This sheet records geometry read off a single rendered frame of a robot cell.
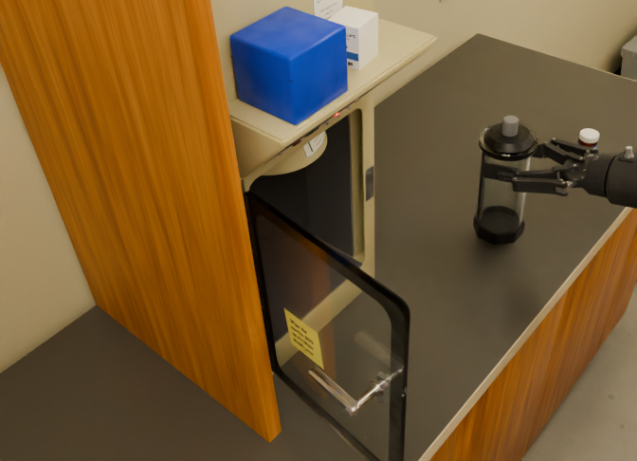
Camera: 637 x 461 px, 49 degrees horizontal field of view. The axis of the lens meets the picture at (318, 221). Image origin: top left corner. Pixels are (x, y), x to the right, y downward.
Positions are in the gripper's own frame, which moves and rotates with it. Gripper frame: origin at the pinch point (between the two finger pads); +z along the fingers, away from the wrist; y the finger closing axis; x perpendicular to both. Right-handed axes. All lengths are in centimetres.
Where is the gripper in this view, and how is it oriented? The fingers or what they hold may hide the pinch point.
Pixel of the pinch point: (508, 159)
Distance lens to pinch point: 140.1
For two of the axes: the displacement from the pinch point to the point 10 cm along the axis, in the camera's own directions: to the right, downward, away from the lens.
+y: -6.5, 5.3, -5.5
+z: -7.3, -2.1, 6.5
